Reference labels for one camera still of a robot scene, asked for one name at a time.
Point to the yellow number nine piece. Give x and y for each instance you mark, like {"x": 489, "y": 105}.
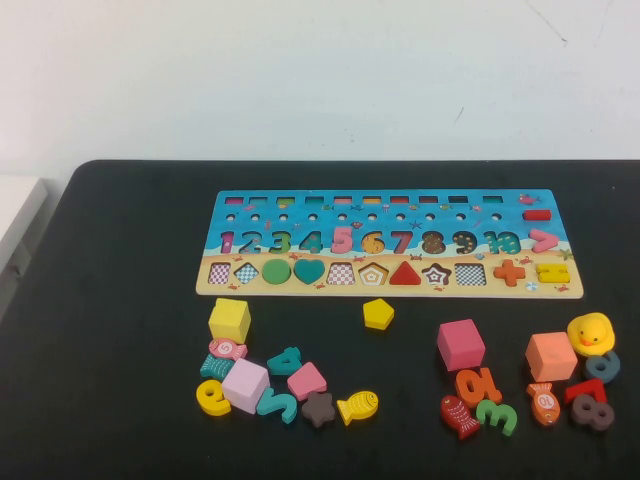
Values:
{"x": 205, "y": 400}

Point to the pink greater-than sign piece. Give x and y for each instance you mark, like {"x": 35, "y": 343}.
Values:
{"x": 549, "y": 241}

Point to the teal number four piece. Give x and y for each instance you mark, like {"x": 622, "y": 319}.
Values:
{"x": 290, "y": 361}

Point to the orange wooden fish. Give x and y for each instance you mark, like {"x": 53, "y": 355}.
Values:
{"x": 544, "y": 404}

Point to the yellow equals sign piece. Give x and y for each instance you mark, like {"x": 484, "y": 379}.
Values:
{"x": 540, "y": 273}

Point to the pink number five piece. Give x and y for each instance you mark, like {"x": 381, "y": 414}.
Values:
{"x": 342, "y": 245}

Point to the orange number ten piece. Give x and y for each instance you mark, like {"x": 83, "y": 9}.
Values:
{"x": 492, "y": 387}

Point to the yellow pentagon block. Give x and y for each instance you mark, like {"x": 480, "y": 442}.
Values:
{"x": 378, "y": 314}

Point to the teal heart block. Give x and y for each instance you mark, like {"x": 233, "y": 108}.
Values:
{"x": 309, "y": 270}

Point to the green circle block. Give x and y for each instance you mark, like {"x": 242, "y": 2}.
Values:
{"x": 276, "y": 272}

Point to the salmon wooden cube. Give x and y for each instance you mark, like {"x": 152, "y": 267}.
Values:
{"x": 551, "y": 356}

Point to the yellow wooden fish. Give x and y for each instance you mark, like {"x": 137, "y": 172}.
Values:
{"x": 357, "y": 406}

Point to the yellow wooden cube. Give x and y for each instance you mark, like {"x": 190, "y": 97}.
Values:
{"x": 229, "y": 320}

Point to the green number three piece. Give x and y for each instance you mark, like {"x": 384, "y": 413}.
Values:
{"x": 507, "y": 420}

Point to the red minus sign block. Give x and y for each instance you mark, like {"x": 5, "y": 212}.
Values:
{"x": 536, "y": 215}

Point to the grey-blue number piece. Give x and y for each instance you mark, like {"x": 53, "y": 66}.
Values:
{"x": 614, "y": 372}

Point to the red triangle block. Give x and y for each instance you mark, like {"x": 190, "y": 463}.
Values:
{"x": 405, "y": 277}

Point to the brown number eight piece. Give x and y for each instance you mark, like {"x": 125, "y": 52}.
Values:
{"x": 592, "y": 414}

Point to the yellow rubber duck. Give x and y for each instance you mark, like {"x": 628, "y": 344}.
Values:
{"x": 591, "y": 334}

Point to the magenta wooden cube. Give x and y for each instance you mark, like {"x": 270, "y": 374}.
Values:
{"x": 461, "y": 345}

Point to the brown star block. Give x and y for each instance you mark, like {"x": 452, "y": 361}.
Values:
{"x": 318, "y": 409}

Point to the pink wooden fish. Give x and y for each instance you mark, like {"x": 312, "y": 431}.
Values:
{"x": 226, "y": 348}

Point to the red number seven piece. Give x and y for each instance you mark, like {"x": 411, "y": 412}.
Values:
{"x": 595, "y": 387}

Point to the teal curved number piece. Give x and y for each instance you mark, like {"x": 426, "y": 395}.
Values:
{"x": 287, "y": 407}

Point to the orange plus sign piece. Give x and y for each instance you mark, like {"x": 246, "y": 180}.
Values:
{"x": 510, "y": 273}

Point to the red wooden fish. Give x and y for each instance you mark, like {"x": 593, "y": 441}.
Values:
{"x": 459, "y": 417}

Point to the blue wooden number puzzle board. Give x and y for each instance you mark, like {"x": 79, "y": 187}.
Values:
{"x": 500, "y": 227}

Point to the teal wooden fish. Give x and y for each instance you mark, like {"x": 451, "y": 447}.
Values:
{"x": 215, "y": 367}

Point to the light pink wooden cube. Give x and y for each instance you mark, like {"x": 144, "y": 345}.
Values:
{"x": 245, "y": 385}

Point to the pink trapezoid block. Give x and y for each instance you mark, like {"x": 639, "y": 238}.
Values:
{"x": 306, "y": 381}

